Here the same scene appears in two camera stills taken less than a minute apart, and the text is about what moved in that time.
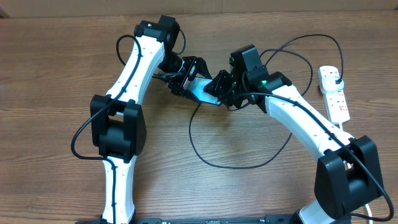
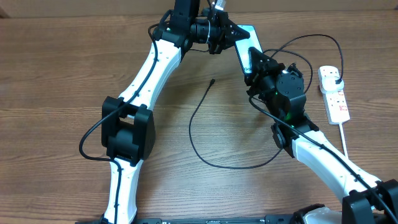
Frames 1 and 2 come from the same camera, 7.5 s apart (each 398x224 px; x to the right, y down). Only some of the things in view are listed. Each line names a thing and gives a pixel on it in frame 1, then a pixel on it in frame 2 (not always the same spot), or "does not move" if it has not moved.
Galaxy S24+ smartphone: x=197 y=88 → x=242 y=47
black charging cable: x=267 y=63 does not move
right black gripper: x=219 y=84 → x=270 y=68
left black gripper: x=195 y=63 → x=226 y=36
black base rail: x=268 y=219 does not move
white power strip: x=336 y=101 does not move
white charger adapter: x=329 y=84 does not move
